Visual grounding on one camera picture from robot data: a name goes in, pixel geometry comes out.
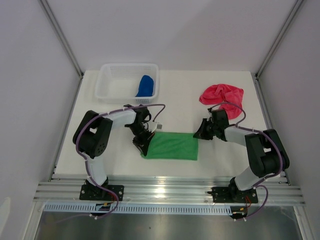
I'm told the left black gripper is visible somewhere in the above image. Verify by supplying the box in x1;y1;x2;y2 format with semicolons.
127;123;155;157

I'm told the green towel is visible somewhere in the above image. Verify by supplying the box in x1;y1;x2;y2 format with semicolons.
140;131;199;161

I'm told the blue towel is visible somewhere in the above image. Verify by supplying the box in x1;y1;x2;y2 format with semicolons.
135;75;155;98

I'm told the white plastic basket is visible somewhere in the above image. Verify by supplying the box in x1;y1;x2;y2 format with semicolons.
94;63;160;104

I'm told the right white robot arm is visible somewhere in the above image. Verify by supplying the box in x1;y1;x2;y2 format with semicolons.
193;107;290;202

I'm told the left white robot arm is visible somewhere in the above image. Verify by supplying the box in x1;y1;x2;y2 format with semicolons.
72;105;155;200

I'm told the pink towel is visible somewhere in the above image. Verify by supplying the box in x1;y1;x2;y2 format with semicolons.
199;83;244;120

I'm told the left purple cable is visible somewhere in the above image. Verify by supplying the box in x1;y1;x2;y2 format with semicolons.
74;103;167;222

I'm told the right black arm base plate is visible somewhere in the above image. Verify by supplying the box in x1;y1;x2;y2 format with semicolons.
206;186;258;204

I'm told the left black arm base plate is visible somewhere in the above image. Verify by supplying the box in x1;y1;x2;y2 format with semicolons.
79;183;125;202

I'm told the aluminium rail frame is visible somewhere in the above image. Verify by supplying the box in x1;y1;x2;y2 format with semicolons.
33;174;306;207

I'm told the white slotted cable duct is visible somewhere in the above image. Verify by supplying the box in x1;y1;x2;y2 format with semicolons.
43;202;232;216

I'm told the right aluminium corner post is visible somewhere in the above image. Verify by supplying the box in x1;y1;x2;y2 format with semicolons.
254;0;306;80

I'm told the aluminium corner post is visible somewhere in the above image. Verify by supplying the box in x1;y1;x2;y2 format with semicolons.
254;0;306;80
37;0;84;79

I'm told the left aluminium corner post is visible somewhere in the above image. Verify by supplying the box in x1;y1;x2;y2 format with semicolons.
37;0;84;79

